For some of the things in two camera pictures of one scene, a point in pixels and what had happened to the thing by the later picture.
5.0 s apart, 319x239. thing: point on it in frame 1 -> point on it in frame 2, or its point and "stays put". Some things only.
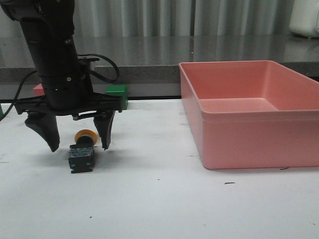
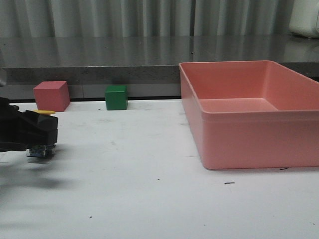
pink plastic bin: [251, 114] stays put
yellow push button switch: [81, 155] -> [45, 150]
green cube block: [120, 90] stays put
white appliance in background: [304, 18] stays put
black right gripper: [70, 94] -> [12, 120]
